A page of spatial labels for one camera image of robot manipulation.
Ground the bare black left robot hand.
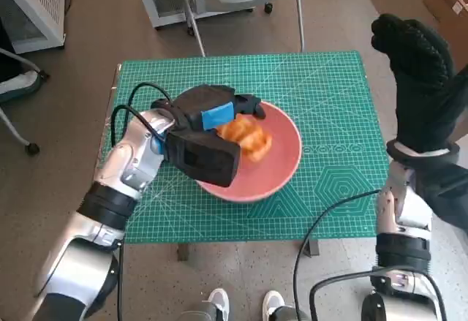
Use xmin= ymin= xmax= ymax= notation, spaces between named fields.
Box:
xmin=170 ymin=84 xmax=267 ymax=134

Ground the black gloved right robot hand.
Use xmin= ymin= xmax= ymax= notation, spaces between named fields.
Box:
xmin=371 ymin=12 xmax=468 ymax=154

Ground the orange striped toy bread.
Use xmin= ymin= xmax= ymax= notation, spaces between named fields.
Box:
xmin=217 ymin=113 xmax=273 ymax=163

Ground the pink bowl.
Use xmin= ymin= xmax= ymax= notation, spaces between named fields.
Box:
xmin=197 ymin=101 xmax=303 ymax=205

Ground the green cutting mat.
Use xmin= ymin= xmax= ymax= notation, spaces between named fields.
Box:
xmin=95 ymin=50 xmax=390 ymax=244

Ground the black grey office chair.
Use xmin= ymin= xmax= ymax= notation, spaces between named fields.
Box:
xmin=0 ymin=46 xmax=50 ymax=154

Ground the large white perforated cabinet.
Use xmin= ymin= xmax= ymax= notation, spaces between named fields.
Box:
xmin=0 ymin=0 xmax=69 ymax=56

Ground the white sneaker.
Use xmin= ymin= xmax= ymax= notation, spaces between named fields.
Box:
xmin=206 ymin=287 xmax=230 ymax=317
xmin=262 ymin=290 xmax=286 ymax=314

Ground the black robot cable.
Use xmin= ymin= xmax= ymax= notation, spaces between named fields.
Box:
xmin=292 ymin=189 xmax=381 ymax=321
xmin=109 ymin=105 xmax=165 ymax=146
xmin=309 ymin=265 xmax=449 ymax=321
xmin=129 ymin=82 xmax=173 ymax=105
xmin=116 ymin=240 xmax=125 ymax=321

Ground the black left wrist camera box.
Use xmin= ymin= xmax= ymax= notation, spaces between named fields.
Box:
xmin=162 ymin=129 xmax=242 ymax=189

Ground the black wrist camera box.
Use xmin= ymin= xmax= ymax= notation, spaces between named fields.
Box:
xmin=162 ymin=129 xmax=242 ymax=189
xmin=416 ymin=159 xmax=468 ymax=233

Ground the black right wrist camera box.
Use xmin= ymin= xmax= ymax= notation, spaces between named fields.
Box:
xmin=416 ymin=159 xmax=468 ymax=233

